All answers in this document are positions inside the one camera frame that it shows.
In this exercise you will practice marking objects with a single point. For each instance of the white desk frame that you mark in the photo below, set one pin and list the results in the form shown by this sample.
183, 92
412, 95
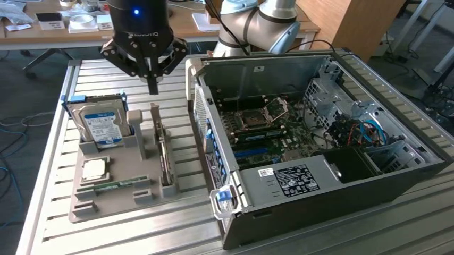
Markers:
444, 59

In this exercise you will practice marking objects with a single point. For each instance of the small white box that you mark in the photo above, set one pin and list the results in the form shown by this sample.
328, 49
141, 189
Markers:
102, 24

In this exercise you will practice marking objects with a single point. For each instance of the flat white box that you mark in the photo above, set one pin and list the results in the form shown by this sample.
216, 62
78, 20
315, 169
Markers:
82, 29

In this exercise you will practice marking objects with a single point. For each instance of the black and white box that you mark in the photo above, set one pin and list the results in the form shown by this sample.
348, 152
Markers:
49, 17

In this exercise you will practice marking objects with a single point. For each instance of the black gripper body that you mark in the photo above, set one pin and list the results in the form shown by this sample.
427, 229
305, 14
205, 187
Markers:
141, 26

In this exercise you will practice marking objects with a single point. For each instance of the stack of white papers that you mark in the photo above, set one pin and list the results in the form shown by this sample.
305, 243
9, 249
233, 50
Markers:
203, 22

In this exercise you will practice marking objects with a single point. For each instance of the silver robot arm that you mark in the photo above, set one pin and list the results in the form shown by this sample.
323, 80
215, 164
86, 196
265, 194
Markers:
269, 26

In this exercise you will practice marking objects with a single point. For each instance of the silver disk bay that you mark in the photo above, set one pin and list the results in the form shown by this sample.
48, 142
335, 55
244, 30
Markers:
400, 156

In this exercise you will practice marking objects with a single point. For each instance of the green RAM stick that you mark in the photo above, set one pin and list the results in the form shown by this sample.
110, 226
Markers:
109, 185

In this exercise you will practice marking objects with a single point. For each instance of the CPU socket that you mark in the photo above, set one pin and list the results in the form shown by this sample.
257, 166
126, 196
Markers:
253, 120

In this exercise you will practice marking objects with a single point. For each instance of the clear plastic bag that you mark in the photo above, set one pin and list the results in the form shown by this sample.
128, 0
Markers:
13, 14

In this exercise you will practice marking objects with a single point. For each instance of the black open PC case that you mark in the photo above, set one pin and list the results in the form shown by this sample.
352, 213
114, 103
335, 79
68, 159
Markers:
319, 212

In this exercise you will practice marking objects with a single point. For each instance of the black graphics card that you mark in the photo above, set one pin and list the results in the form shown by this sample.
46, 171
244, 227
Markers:
164, 159

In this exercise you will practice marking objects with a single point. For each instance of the white and red card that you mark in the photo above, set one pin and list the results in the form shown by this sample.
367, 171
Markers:
17, 27

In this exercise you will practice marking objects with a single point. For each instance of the blue case latch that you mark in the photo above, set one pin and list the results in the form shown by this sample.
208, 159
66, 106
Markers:
223, 197

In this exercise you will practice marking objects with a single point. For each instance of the metal socket cover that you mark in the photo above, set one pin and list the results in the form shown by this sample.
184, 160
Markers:
273, 106

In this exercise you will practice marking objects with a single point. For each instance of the silver CPU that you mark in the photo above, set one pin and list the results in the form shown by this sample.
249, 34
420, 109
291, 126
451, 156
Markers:
93, 170

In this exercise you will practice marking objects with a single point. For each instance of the grey parts rack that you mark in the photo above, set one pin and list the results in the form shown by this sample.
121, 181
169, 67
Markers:
120, 164

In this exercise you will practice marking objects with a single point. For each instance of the green motherboard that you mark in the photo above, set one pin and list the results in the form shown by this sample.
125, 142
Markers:
300, 138

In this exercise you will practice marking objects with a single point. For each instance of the wooden cabinet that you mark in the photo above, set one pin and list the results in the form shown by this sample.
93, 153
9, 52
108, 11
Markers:
385, 32

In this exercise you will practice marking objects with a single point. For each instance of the hard disk with blue caddy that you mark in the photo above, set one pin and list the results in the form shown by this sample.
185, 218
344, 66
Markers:
100, 125

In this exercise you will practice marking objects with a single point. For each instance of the wooden desk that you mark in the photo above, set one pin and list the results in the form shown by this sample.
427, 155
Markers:
53, 35

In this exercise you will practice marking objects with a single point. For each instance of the perforated metal disk bay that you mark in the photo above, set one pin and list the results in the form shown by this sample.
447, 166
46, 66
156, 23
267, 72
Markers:
340, 111

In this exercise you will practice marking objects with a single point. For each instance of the grey power supply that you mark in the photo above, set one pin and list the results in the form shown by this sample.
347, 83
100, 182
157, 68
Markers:
255, 186

